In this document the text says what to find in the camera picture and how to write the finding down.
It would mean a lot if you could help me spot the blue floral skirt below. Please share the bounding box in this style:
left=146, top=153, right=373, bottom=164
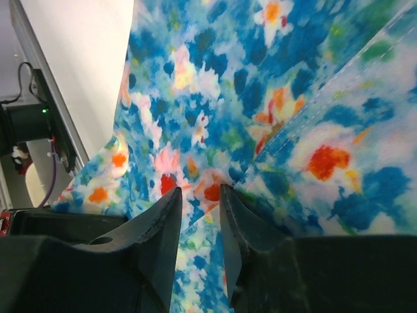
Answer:
left=53, top=1, right=416, bottom=312

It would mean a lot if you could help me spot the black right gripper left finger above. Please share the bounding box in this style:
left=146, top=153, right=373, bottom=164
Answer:
left=1, top=187, right=182, bottom=312

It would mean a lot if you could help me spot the aluminium table frame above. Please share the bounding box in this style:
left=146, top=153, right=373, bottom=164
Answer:
left=1, top=1, right=89, bottom=209

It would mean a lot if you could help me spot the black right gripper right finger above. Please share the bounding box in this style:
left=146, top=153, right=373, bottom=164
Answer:
left=220, top=185, right=416, bottom=312

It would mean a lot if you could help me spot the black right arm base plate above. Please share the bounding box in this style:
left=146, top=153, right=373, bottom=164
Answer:
left=33, top=68, right=76, bottom=173

